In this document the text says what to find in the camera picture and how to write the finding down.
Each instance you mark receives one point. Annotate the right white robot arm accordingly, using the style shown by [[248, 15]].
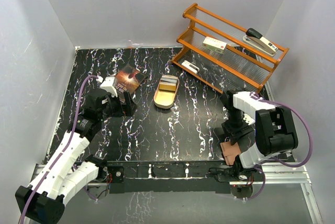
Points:
[[257, 131]]

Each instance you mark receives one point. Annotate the black front mounting rail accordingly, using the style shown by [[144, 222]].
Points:
[[174, 176]]

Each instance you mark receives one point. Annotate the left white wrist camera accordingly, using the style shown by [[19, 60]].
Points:
[[109, 84]]

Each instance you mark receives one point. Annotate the dark paperback book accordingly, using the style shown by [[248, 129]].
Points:
[[128, 80]]

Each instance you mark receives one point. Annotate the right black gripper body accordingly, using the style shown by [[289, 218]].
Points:
[[236, 125]]

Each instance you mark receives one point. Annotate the beige oval card tray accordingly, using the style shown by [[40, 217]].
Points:
[[165, 95]]

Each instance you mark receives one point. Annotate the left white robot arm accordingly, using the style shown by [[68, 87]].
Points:
[[46, 196]]

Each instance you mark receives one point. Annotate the black beige stapler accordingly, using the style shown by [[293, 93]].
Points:
[[255, 39]]

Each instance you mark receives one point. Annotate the small white black device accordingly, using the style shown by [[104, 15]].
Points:
[[190, 66]]

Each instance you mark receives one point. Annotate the orange wooden shelf rack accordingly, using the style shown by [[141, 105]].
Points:
[[241, 66]]

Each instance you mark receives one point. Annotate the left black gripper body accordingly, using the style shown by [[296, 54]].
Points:
[[113, 108]]

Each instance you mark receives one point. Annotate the white staples box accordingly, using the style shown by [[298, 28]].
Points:
[[214, 45]]

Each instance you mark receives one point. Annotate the pink leather card holder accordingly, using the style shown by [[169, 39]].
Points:
[[229, 152]]

